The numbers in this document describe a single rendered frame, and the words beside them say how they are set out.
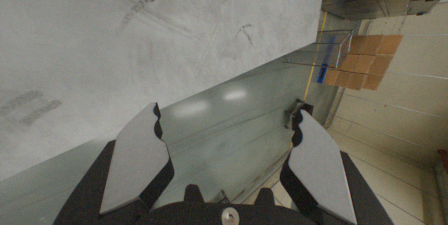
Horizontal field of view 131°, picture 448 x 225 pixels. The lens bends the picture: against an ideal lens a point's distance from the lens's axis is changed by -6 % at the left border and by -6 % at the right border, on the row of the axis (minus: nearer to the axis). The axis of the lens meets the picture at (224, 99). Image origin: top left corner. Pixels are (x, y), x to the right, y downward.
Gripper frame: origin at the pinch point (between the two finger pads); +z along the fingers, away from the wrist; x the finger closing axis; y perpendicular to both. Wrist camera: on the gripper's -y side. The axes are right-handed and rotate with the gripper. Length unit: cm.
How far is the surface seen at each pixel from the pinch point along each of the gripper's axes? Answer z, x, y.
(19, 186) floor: 16, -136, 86
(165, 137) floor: 71, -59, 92
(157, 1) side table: 17.5, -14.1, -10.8
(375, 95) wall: 359, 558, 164
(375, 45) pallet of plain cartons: 246, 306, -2
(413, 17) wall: 384, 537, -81
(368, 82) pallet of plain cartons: 246, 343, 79
